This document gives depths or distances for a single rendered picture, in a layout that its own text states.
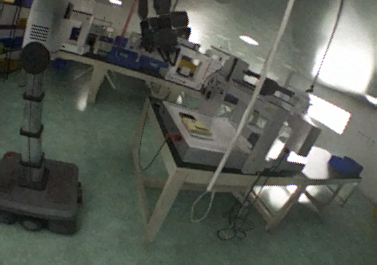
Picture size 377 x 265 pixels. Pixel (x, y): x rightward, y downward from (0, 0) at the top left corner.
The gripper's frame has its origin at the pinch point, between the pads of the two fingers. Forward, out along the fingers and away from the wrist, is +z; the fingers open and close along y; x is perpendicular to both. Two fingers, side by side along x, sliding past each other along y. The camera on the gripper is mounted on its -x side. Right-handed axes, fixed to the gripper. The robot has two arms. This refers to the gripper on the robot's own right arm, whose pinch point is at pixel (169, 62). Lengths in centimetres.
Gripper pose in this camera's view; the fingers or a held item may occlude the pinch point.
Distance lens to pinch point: 83.9
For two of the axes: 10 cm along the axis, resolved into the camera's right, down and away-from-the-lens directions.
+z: 1.0, 8.5, 5.2
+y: -3.8, -4.5, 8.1
